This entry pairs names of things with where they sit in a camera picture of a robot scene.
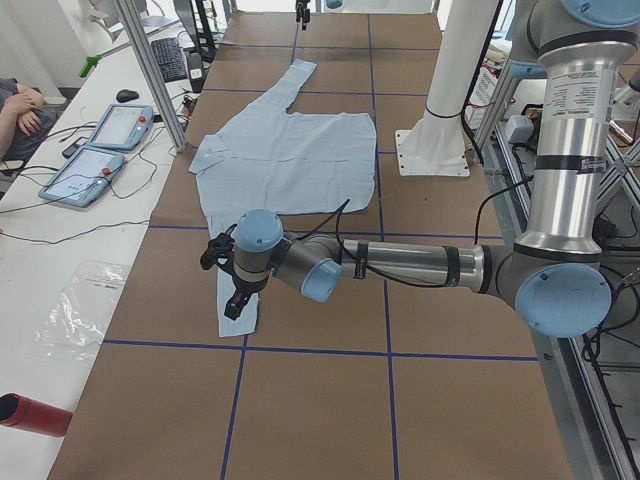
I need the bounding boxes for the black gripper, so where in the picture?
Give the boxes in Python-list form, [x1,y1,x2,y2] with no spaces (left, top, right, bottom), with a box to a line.
[219,259,268,320]

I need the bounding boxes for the light blue button shirt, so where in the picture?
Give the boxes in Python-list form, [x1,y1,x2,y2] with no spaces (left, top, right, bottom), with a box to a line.
[189,59,377,337]

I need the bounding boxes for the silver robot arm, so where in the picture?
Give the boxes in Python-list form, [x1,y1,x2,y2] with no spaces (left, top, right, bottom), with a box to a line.
[217,1,639,338]

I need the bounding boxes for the black computer keyboard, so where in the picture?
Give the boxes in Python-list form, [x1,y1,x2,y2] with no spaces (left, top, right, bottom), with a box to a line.
[150,38,188,83]

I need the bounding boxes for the clear plastic bag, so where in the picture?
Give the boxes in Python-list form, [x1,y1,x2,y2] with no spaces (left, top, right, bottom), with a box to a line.
[33,260,131,366]

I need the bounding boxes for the near blue teach pendant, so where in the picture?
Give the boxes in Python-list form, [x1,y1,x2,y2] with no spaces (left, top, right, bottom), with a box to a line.
[38,146,125,208]

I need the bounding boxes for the blue teach pendant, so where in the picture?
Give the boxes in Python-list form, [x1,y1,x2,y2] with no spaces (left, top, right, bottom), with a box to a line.
[38,146,125,208]
[87,104,154,152]

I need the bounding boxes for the black computer mouse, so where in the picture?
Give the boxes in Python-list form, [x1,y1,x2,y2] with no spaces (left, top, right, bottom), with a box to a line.
[116,89,140,103]

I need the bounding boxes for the far blue teach pendant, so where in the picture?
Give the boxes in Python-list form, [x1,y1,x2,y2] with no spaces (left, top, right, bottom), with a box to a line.
[87,104,154,152]

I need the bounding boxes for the red cylinder bottle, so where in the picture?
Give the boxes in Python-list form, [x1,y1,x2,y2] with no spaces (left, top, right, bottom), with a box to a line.
[1,393,72,437]

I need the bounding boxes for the seated person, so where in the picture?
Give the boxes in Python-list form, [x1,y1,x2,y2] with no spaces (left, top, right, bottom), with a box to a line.
[1,78,61,172]

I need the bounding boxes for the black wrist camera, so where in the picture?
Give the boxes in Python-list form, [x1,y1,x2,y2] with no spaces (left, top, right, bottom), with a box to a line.
[200,232,234,274]

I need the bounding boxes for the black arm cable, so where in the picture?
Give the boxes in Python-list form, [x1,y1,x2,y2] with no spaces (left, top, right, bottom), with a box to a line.
[294,197,532,290]

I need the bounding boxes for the grey aluminium frame post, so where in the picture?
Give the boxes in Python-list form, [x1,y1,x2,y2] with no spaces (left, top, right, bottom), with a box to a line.
[114,0,187,153]

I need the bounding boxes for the white camera column base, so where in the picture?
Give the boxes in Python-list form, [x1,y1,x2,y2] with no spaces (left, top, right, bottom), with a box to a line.
[395,0,501,177]

